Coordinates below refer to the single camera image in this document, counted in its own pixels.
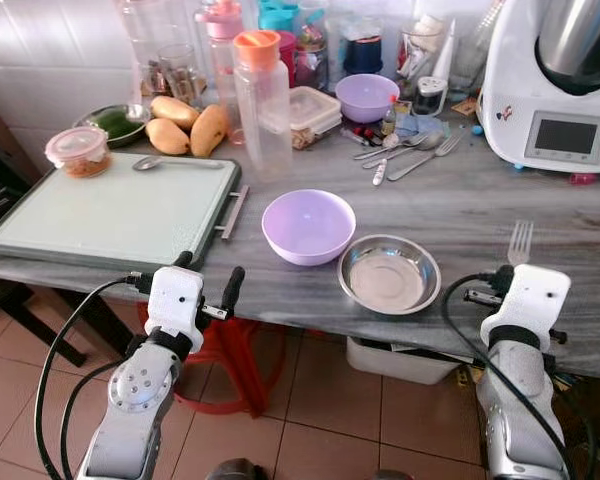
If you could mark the silver metal fork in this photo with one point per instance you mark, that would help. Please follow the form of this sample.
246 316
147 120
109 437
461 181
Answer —
520 245

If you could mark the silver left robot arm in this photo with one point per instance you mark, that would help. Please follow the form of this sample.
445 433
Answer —
135 395

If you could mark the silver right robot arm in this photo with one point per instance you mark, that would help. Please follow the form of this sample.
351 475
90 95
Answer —
515 410

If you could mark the red plastic stool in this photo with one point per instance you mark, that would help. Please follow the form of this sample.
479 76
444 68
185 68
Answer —
240 365

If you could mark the large purple plastic bowl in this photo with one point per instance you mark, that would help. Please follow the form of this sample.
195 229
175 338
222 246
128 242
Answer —
308 225

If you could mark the shallow stainless steel bowl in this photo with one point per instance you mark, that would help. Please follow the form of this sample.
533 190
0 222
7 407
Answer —
389 275

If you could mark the yellow mango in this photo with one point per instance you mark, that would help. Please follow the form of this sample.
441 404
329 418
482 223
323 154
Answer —
174 110
167 137
209 132

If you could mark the white plastic bin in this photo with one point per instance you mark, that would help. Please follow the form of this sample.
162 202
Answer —
400 362

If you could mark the metal table fork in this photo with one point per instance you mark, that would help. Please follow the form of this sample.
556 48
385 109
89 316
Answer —
425 160

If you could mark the round pink-lidded food container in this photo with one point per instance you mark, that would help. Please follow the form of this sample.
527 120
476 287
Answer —
79 152

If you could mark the metal plate with green vegetables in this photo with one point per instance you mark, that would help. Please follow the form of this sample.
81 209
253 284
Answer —
112 124

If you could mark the metal table spoon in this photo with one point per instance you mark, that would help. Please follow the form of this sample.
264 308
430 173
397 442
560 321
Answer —
400 160
390 147

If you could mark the clear bottle with orange cap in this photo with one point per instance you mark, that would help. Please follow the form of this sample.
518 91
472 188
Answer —
262 110

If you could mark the white kitchen cooking machine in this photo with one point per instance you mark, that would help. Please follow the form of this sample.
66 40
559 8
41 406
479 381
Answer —
540 95

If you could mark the square clear food container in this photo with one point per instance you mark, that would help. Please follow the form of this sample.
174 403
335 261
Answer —
315 110

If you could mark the small glass shaker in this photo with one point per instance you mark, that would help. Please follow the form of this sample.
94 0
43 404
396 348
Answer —
431 95

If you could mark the dark wooden chair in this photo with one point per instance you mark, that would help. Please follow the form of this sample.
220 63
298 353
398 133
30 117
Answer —
0 180

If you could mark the clear bottle with pink cap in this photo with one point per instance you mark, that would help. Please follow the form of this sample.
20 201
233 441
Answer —
222 50

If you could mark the clear glass jar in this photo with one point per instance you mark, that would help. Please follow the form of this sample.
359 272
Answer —
158 45

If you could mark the robot right leg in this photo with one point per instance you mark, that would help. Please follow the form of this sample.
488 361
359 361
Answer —
391 476

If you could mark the small purple plastic bowl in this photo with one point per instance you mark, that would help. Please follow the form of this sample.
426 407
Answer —
367 98

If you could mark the teal plastic cup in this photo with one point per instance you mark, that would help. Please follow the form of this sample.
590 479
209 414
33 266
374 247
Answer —
278 14

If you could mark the dark blue cup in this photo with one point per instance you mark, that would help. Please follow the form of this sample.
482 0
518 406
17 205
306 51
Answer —
362 55

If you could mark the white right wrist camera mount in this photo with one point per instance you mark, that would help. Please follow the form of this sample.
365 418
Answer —
530 300

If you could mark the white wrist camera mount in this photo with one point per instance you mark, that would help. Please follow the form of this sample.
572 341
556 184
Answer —
530 300
174 300

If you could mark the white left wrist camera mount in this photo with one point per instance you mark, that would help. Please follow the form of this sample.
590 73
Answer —
174 300

